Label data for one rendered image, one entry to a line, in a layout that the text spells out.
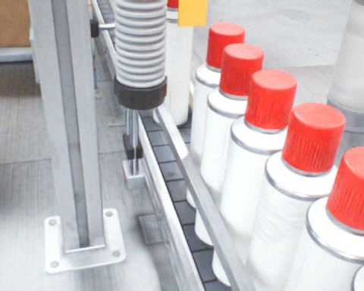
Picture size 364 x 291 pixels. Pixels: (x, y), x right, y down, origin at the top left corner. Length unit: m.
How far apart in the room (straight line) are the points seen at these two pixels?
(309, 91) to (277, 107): 0.49
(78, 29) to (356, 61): 0.41
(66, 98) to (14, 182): 0.25
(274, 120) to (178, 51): 0.29
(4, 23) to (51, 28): 0.62
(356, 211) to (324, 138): 0.05
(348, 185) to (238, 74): 0.15
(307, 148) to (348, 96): 0.40
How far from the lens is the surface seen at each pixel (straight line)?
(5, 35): 1.00
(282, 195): 0.29
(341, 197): 0.24
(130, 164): 0.50
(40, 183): 0.62
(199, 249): 0.45
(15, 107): 0.81
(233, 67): 0.35
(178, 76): 0.59
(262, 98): 0.30
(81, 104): 0.40
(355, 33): 0.65
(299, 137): 0.27
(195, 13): 0.46
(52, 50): 0.38
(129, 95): 0.27
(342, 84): 0.67
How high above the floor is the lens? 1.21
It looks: 34 degrees down
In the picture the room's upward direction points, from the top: 4 degrees clockwise
